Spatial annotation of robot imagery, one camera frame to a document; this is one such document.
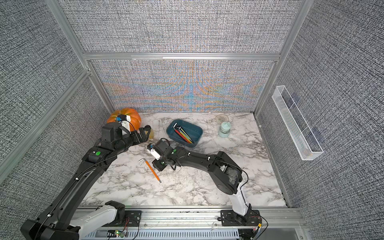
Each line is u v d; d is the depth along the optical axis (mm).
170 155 672
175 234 702
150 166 923
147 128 982
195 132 1064
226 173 509
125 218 718
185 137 1040
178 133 1064
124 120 638
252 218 723
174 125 1093
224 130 1003
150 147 763
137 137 637
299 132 687
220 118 1168
